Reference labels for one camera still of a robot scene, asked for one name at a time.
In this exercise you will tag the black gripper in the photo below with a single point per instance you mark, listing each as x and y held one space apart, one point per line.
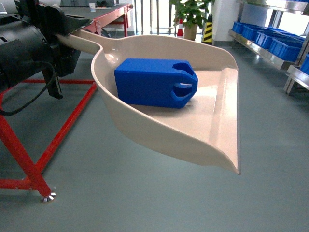
49 18

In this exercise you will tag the blue plastic block part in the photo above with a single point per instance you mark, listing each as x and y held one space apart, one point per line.
167 83

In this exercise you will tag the beige plastic dustpan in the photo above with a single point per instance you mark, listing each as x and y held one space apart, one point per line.
204 132

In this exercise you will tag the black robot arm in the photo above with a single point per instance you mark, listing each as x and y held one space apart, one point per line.
29 43

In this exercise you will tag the stainless steel shelf rack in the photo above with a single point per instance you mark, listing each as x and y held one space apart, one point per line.
283 50

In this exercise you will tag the white paper cup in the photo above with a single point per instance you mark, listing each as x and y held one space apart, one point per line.
92 7

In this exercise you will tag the red white traffic cone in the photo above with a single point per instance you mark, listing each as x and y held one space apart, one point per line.
180 29

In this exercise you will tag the green potted plant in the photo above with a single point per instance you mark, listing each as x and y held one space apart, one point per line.
193 13

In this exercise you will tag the yellow black striped bollard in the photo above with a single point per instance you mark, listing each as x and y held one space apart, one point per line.
207 34

